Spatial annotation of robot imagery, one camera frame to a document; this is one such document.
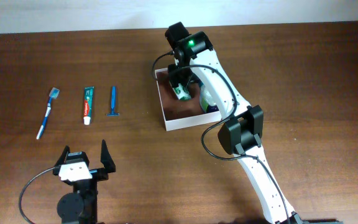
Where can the blue disposable razor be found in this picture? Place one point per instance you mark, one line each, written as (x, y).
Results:
(113, 103)

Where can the blue white toothbrush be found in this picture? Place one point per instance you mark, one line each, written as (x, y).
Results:
(52, 95)

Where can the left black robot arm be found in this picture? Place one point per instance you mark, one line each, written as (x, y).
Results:
(81, 205)

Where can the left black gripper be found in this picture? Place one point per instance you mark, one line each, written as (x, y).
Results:
(102, 173)

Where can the white cardboard box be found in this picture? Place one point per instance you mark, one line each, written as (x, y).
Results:
(182, 114)

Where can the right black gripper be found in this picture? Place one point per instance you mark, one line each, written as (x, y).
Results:
(178, 77)

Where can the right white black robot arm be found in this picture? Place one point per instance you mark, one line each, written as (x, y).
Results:
(241, 126)

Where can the green red toothpaste tube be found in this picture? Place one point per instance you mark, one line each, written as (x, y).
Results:
(88, 105)

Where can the green soap packet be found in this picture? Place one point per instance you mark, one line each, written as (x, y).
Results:
(182, 93)

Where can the clear blue spray bottle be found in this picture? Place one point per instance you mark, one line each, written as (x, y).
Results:
(206, 101)

